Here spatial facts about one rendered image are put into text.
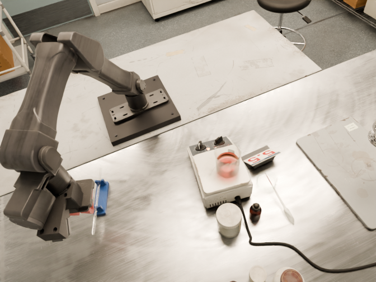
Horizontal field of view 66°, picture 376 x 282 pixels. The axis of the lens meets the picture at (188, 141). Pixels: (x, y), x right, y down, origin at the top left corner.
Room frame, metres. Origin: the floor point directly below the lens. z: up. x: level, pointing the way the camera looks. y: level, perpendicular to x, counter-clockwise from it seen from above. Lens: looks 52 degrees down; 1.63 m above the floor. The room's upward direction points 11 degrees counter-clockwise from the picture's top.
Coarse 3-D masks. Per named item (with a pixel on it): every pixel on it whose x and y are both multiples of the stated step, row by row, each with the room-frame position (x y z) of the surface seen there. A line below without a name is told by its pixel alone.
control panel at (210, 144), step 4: (212, 140) 0.52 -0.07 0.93; (224, 140) 0.50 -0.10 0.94; (196, 144) 0.51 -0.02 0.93; (204, 144) 0.50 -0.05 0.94; (208, 144) 0.50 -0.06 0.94; (212, 144) 0.49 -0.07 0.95; (192, 148) 0.50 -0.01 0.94; (212, 148) 0.47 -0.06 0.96; (192, 152) 0.47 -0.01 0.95; (196, 152) 0.47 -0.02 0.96; (200, 152) 0.46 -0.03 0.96
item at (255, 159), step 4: (264, 152) 0.46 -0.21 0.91; (268, 152) 0.45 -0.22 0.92; (272, 152) 0.44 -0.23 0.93; (276, 152) 0.43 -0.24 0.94; (256, 156) 0.45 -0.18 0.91; (260, 156) 0.44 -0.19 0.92; (264, 156) 0.43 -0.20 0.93; (268, 156) 0.42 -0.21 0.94; (248, 160) 0.44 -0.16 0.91; (252, 160) 0.43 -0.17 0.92; (256, 160) 0.42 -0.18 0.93
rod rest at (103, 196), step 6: (96, 180) 0.46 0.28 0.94; (102, 180) 0.45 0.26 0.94; (96, 186) 0.45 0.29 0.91; (102, 186) 0.45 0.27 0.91; (108, 186) 0.45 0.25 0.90; (96, 192) 0.43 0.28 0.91; (102, 192) 0.43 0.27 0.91; (102, 198) 0.41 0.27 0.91; (102, 204) 0.39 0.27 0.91; (102, 210) 0.37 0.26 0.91
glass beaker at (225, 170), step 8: (224, 144) 0.41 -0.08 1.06; (232, 144) 0.40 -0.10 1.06; (216, 152) 0.39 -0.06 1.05; (232, 152) 0.40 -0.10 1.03; (240, 152) 0.37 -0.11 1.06; (216, 160) 0.37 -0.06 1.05; (216, 168) 0.37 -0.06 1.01; (224, 168) 0.35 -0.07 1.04; (232, 168) 0.35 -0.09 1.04; (224, 176) 0.35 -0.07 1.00; (232, 176) 0.35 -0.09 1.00
